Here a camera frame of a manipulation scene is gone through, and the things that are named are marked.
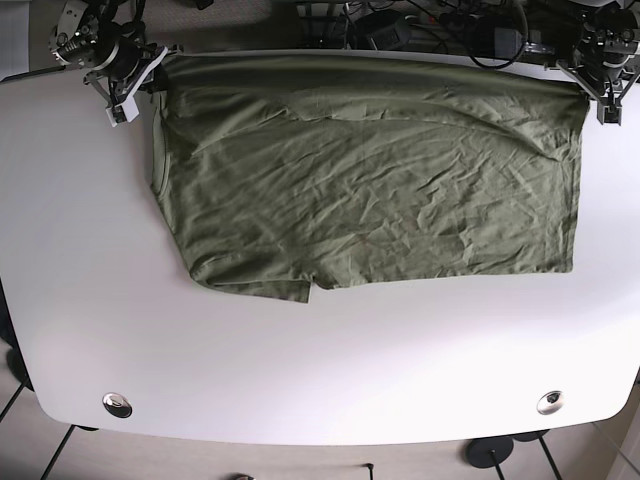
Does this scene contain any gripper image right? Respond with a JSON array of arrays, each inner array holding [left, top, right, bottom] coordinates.
[[554, 60, 639, 108]]

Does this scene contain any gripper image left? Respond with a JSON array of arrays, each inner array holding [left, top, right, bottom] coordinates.
[[83, 43, 183, 106]]

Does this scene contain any olive green T-shirt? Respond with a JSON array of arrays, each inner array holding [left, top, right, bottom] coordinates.
[[151, 56, 589, 303]]

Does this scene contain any black power box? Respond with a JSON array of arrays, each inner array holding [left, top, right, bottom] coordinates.
[[354, 9, 411, 51]]

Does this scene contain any right silver table grommet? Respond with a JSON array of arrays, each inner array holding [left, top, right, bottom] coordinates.
[[536, 390, 565, 416]]

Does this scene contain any silver table grommet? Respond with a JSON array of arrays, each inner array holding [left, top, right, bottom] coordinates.
[[102, 392, 133, 419], [536, 390, 565, 416]]

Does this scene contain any left silver table grommet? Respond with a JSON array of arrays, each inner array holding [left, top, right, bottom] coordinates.
[[102, 392, 133, 419]]

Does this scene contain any round black stand base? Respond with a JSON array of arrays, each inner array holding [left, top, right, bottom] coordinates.
[[463, 436, 514, 469]]

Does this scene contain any grey wrist camera image right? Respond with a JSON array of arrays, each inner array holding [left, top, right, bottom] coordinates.
[[596, 101, 622, 125]]

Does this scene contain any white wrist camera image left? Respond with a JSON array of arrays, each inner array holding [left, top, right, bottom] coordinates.
[[105, 97, 139, 127]]

